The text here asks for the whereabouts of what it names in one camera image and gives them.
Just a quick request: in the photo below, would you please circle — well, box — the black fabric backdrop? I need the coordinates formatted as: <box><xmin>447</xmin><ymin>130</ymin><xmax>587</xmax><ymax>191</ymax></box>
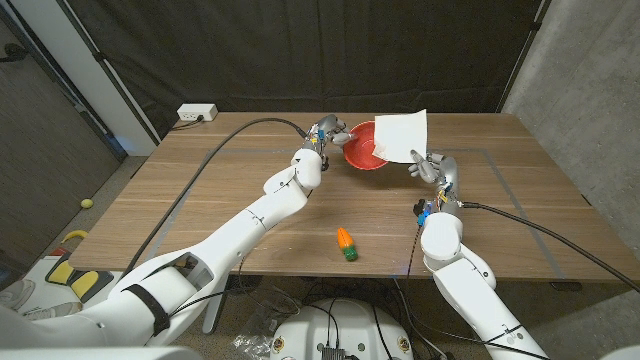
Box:
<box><xmin>64</xmin><ymin>0</ymin><xmax>546</xmax><ymax>140</ymax></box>

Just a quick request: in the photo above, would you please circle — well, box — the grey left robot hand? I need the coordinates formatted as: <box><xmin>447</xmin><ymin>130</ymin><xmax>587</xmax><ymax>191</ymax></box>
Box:
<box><xmin>304</xmin><ymin>113</ymin><xmax>358</xmax><ymax>152</ymax></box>

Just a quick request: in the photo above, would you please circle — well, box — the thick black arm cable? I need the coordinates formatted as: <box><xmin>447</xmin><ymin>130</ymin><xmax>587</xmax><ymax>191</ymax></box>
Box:
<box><xmin>462</xmin><ymin>200</ymin><xmax>640</xmax><ymax>294</ymax></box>
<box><xmin>119</xmin><ymin>116</ymin><xmax>309</xmax><ymax>281</ymax></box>

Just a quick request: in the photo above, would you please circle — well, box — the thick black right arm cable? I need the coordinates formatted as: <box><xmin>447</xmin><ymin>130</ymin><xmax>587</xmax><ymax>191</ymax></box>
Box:
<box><xmin>462</xmin><ymin>200</ymin><xmax>640</xmax><ymax>294</ymax></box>

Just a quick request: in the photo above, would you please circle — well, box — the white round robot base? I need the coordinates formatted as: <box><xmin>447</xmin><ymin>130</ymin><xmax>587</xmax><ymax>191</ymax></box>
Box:
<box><xmin>269</xmin><ymin>298</ymin><xmax>415</xmax><ymax>360</ymax></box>

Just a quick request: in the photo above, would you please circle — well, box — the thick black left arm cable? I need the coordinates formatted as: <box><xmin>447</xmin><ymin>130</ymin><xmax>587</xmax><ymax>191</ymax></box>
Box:
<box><xmin>119</xmin><ymin>116</ymin><xmax>309</xmax><ymax>281</ymax></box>

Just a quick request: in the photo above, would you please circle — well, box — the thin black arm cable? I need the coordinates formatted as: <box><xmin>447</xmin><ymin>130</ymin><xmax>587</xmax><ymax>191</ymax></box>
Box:
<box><xmin>404</xmin><ymin>224</ymin><xmax>554</xmax><ymax>360</ymax></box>
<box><xmin>167</xmin><ymin>257</ymin><xmax>304</xmax><ymax>319</ymax></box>

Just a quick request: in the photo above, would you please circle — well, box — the black base plug cable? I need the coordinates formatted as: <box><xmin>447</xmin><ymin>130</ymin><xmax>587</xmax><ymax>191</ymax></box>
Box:
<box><xmin>304</xmin><ymin>298</ymin><xmax>342</xmax><ymax>347</ymax></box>

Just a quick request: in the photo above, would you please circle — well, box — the white power strip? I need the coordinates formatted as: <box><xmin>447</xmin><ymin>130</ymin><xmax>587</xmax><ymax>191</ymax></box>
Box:
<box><xmin>176</xmin><ymin>103</ymin><xmax>219</xmax><ymax>123</ymax></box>

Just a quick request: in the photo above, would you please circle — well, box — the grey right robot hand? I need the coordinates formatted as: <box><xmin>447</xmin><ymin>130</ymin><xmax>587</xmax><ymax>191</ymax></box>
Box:
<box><xmin>407</xmin><ymin>149</ymin><xmax>460</xmax><ymax>195</ymax></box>

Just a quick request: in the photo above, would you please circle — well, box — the blue black right wrist camera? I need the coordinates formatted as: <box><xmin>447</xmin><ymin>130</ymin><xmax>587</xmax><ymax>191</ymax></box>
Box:
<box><xmin>412</xmin><ymin>198</ymin><xmax>432</xmax><ymax>227</ymax></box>

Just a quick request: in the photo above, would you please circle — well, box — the black door handle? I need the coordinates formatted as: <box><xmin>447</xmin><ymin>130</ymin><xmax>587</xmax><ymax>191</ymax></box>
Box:
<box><xmin>0</xmin><ymin>43</ymin><xmax>29</xmax><ymax>64</ymax></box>

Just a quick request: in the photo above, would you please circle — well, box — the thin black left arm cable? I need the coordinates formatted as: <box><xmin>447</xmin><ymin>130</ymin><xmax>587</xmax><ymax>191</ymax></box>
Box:
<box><xmin>167</xmin><ymin>257</ymin><xmax>304</xmax><ymax>319</ymax></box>

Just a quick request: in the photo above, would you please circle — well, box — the white paper napkin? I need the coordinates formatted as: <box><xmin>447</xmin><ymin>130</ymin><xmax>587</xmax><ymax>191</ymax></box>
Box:
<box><xmin>372</xmin><ymin>109</ymin><xmax>429</xmax><ymax>165</ymax></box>

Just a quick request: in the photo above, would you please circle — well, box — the white grey sneaker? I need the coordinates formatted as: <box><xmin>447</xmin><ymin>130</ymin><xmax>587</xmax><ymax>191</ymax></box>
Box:
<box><xmin>0</xmin><ymin>278</ymin><xmax>36</xmax><ymax>310</ymax></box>
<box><xmin>22</xmin><ymin>301</ymin><xmax>84</xmax><ymax>322</ymax></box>

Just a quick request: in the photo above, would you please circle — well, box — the yellow black foam pad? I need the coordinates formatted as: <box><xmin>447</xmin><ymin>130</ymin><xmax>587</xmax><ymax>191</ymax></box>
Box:
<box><xmin>69</xmin><ymin>269</ymin><xmax>115</xmax><ymax>303</ymax></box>
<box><xmin>44</xmin><ymin>253</ymin><xmax>76</xmax><ymax>285</ymax></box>

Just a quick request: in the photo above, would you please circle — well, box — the orange green toy carrot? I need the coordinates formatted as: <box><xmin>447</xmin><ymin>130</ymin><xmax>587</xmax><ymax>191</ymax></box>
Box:
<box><xmin>336</xmin><ymin>227</ymin><xmax>359</xmax><ymax>263</ymax></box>

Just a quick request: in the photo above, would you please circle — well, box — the red plastic bowl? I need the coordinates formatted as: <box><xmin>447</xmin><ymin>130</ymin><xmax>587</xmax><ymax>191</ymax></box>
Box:
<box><xmin>343</xmin><ymin>120</ymin><xmax>391</xmax><ymax>172</ymax></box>

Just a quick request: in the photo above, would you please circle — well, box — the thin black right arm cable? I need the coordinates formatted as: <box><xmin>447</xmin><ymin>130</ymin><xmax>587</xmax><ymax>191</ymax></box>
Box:
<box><xmin>404</xmin><ymin>224</ymin><xmax>554</xmax><ymax>360</ymax></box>

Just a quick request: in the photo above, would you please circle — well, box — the grey metal table leg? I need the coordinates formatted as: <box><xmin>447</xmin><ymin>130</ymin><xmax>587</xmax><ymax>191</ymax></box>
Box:
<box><xmin>457</xmin><ymin>299</ymin><xmax>489</xmax><ymax>345</ymax></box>
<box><xmin>201</xmin><ymin>279</ymin><xmax>229</xmax><ymax>335</ymax></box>

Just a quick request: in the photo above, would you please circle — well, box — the black backdrop stand pole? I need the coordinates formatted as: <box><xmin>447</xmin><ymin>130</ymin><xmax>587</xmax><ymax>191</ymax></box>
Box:
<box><xmin>55</xmin><ymin>0</ymin><xmax>162</xmax><ymax>146</ymax></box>
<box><xmin>496</xmin><ymin>0</ymin><xmax>553</xmax><ymax>114</ymax></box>

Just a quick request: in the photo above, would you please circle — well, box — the clear plastic bag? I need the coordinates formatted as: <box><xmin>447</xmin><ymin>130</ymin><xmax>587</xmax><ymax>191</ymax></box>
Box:
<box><xmin>230</xmin><ymin>287</ymin><xmax>301</xmax><ymax>359</ymax></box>

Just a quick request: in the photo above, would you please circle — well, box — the yellow toy banana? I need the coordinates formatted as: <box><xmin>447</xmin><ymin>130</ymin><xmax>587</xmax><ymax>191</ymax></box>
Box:
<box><xmin>60</xmin><ymin>229</ymin><xmax>90</xmax><ymax>245</ymax></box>

